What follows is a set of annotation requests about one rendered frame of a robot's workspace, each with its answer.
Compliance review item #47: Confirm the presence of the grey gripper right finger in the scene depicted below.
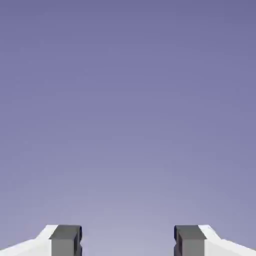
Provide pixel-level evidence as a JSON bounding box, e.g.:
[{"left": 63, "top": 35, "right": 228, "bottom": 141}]
[{"left": 173, "top": 224, "right": 256, "bottom": 256}]

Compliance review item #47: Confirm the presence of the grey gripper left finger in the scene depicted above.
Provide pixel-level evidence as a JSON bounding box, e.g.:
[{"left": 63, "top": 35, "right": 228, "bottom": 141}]
[{"left": 0, "top": 224, "right": 83, "bottom": 256}]

